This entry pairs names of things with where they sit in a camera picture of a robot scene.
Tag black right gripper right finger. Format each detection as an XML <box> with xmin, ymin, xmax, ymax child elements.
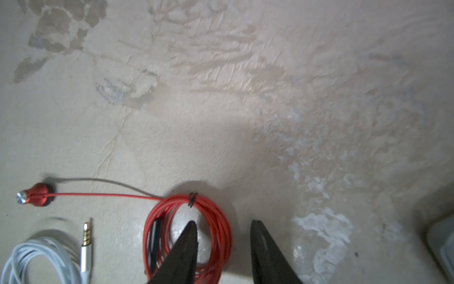
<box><xmin>250</xmin><ymin>220</ymin><xmax>303</xmax><ymax>284</ymax></box>

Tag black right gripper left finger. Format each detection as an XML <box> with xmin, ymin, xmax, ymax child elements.
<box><xmin>148</xmin><ymin>221</ymin><xmax>198</xmax><ymax>284</ymax></box>

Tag red earphones with metal buds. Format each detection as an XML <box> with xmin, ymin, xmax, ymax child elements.
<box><xmin>17</xmin><ymin>183</ymin><xmax>233</xmax><ymax>284</ymax></box>

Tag white earphones right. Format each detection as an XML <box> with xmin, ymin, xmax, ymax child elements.
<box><xmin>1</xmin><ymin>221</ymin><xmax>93</xmax><ymax>284</ymax></box>

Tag grey calculator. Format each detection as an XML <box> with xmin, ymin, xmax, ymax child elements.
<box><xmin>427</xmin><ymin>214</ymin><xmax>454</xmax><ymax>284</ymax></box>

